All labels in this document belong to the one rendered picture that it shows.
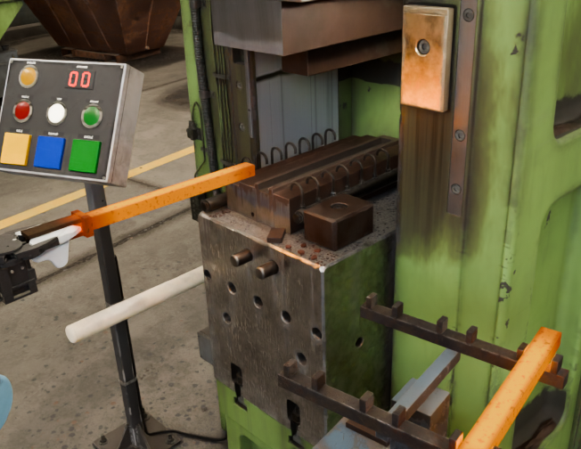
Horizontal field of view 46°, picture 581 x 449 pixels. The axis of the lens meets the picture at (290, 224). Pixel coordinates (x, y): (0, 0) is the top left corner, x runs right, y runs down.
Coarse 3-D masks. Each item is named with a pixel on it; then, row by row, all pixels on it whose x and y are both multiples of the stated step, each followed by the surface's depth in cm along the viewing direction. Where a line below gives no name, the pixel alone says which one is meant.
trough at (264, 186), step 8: (368, 144) 161; (376, 144) 163; (344, 152) 156; (352, 152) 158; (360, 152) 159; (320, 160) 151; (328, 160) 153; (336, 160) 154; (304, 168) 148; (312, 168) 150; (280, 176) 143; (288, 176) 145; (296, 176) 146; (264, 184) 141; (272, 184) 142
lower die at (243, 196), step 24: (336, 144) 167; (360, 144) 160; (384, 144) 159; (264, 168) 153; (288, 168) 150; (384, 168) 153; (240, 192) 145; (264, 192) 139; (288, 192) 137; (312, 192) 138; (336, 192) 143; (264, 216) 141; (288, 216) 136
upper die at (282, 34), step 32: (224, 0) 129; (256, 0) 122; (320, 0) 124; (352, 0) 130; (384, 0) 137; (224, 32) 132; (256, 32) 125; (288, 32) 121; (320, 32) 127; (352, 32) 133; (384, 32) 140
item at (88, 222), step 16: (208, 176) 127; (224, 176) 128; (240, 176) 131; (160, 192) 120; (176, 192) 121; (192, 192) 124; (112, 208) 114; (128, 208) 115; (144, 208) 118; (48, 224) 107; (64, 224) 108; (80, 224) 110; (96, 224) 112
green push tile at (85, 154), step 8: (72, 144) 158; (80, 144) 157; (88, 144) 157; (96, 144) 156; (72, 152) 158; (80, 152) 157; (88, 152) 156; (96, 152) 156; (72, 160) 158; (80, 160) 157; (88, 160) 156; (96, 160) 156; (72, 168) 157; (80, 168) 157; (88, 168) 156; (96, 168) 156
